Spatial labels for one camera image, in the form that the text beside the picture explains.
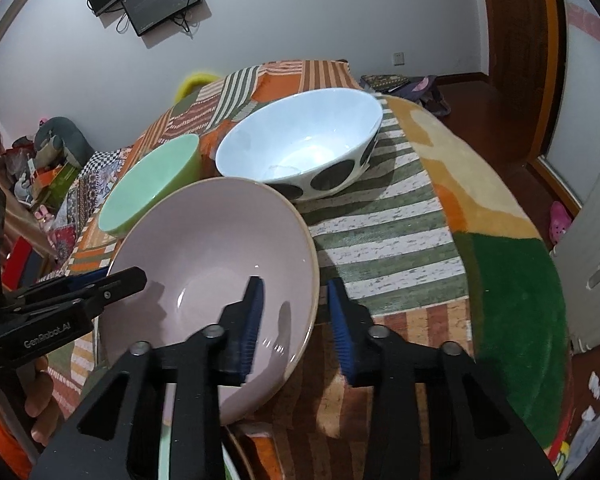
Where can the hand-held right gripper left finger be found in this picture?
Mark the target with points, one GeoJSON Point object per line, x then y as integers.
{"type": "Point", "coordinates": [250, 325]}

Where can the striped orange patchwork blanket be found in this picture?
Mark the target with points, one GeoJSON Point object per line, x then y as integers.
{"type": "Point", "coordinates": [380, 240]}

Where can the pink bowl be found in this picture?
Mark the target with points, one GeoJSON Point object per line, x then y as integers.
{"type": "Point", "coordinates": [205, 245]}

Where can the dark bag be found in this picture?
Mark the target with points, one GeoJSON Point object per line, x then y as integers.
{"type": "Point", "coordinates": [405, 90]}

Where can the person's left hand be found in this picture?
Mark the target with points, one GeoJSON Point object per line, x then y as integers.
{"type": "Point", "coordinates": [42, 400]}

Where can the pile of assorted toys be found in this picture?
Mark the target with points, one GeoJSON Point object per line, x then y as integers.
{"type": "Point", "coordinates": [25, 170]}

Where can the colourful round rug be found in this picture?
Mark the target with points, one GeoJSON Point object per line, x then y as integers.
{"type": "Point", "coordinates": [510, 285]}

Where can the orange bag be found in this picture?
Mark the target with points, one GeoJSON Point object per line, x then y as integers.
{"type": "Point", "coordinates": [7, 445]}

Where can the pink rabbit toy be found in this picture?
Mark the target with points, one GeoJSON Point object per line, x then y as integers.
{"type": "Point", "coordinates": [46, 215]}

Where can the red box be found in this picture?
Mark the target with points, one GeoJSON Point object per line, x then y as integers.
{"type": "Point", "coordinates": [22, 260]}

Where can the wooden door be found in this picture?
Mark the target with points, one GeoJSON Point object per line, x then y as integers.
{"type": "Point", "coordinates": [510, 10]}

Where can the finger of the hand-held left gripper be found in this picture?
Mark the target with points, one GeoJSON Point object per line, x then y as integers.
{"type": "Point", "coordinates": [125, 280]}
{"type": "Point", "coordinates": [87, 275]}

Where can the white bowl with black dots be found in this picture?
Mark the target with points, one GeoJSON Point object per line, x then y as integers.
{"type": "Point", "coordinates": [300, 140]}

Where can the small black wall monitor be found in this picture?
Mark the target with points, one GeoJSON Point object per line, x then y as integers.
{"type": "Point", "coordinates": [155, 0]}

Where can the yellow foam arch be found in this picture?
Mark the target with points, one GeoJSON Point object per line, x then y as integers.
{"type": "Point", "coordinates": [192, 82]}

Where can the green bowl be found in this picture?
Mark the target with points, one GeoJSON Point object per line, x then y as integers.
{"type": "Point", "coordinates": [150, 185]}

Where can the white wall socket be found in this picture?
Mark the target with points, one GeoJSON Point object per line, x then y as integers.
{"type": "Point", "coordinates": [399, 58]}

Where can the white heart-print wardrobe door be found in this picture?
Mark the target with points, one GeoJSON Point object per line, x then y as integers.
{"type": "Point", "coordinates": [590, 85]}

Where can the checked patterned quilt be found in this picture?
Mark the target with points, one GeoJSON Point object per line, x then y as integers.
{"type": "Point", "coordinates": [95, 180]}

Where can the white ribbed suitcase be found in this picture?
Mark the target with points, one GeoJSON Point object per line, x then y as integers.
{"type": "Point", "coordinates": [595, 240]}

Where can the pink slipper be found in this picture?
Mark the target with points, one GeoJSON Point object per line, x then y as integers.
{"type": "Point", "coordinates": [560, 222]}

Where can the green box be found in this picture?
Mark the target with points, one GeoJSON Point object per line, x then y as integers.
{"type": "Point", "coordinates": [57, 180]}

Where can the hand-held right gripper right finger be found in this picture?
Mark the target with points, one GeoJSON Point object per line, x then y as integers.
{"type": "Point", "coordinates": [342, 335]}

